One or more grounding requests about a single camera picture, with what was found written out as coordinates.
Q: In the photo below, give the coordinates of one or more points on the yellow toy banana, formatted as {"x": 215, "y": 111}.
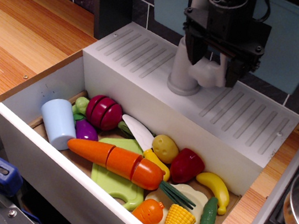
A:
{"x": 218, "y": 188}

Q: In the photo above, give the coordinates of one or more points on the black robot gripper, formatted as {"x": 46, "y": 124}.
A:
{"x": 229, "y": 27}

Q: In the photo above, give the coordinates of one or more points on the small orange toy carrot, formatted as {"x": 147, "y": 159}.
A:
{"x": 149, "y": 212}

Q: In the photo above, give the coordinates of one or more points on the yellow toy corn cob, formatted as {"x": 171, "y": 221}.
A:
{"x": 179, "y": 215}

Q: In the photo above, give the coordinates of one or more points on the red toy bell pepper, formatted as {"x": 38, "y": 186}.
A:
{"x": 186, "y": 166}

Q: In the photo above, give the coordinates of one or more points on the green toy cutting board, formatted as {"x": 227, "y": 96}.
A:
{"x": 116, "y": 186}

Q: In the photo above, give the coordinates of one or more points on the cream toy plate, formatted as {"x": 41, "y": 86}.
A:
{"x": 195, "y": 196}

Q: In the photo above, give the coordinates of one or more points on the purple sliced toy onion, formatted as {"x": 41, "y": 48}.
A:
{"x": 103, "y": 112}

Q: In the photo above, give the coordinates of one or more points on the large orange toy carrot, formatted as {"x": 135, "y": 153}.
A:
{"x": 129, "y": 165}

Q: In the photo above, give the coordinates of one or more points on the grey toy faucet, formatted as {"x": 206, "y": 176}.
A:
{"x": 179, "y": 81}

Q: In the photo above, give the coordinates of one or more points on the purple toy eggplant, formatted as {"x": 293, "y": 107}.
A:
{"x": 85, "y": 131}

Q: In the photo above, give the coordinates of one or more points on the yellow toy potato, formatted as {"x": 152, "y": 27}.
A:
{"x": 165, "y": 148}

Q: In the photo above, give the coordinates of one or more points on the white toy sink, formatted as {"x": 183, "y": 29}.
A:
{"x": 236, "y": 131}

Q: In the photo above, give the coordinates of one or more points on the dark grey vertical post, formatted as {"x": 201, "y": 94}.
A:
{"x": 111, "y": 15}

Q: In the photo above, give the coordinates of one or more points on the green toy cucumber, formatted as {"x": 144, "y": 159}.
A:
{"x": 209, "y": 212}

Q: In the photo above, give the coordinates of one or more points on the white toy knife yellow handle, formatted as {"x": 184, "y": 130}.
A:
{"x": 145, "y": 138}

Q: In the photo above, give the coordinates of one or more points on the grey toy faucet lever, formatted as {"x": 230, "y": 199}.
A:
{"x": 209, "y": 73}

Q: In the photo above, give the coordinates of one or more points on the teal wall-mounted box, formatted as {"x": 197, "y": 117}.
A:
{"x": 280, "y": 64}

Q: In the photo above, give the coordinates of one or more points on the light blue plastic cup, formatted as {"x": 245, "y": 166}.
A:
{"x": 59, "y": 122}

